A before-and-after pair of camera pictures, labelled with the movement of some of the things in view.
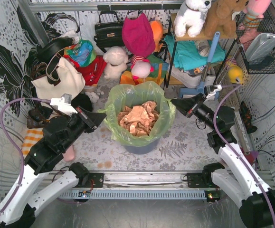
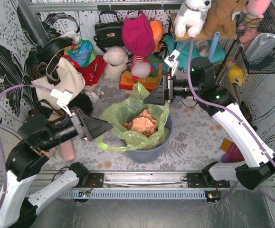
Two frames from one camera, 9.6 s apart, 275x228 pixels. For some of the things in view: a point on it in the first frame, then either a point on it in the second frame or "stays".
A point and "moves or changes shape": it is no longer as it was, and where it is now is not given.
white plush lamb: x=116 y=58 stays
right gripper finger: x=185 y=105 -> x=157 y=98
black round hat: x=45 y=52 stays
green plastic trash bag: x=118 y=96 moves or changes shape
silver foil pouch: x=261 y=46 stays
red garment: x=92 y=71 stays
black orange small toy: x=245 y=112 stays
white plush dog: x=190 y=17 stays
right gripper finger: x=188 y=114 -> x=157 y=97
